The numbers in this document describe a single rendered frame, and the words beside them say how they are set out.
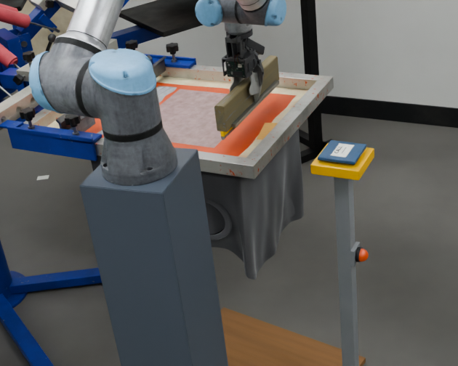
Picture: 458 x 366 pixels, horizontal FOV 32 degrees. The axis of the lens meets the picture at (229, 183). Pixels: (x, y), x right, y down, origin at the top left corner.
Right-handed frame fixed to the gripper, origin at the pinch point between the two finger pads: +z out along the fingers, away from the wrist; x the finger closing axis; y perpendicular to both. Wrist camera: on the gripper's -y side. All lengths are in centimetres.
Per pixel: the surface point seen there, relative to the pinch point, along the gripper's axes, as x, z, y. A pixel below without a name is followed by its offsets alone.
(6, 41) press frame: -109, -1, -23
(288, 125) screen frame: 13.8, 4.9, 5.4
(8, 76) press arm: -86, 0, 3
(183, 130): -17.4, 8.4, 9.3
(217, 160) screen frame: 3.9, 5.0, 28.9
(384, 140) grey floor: -14, 103, -176
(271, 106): 1.0, 8.3, -11.8
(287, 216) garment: 3.0, 47.4, -12.7
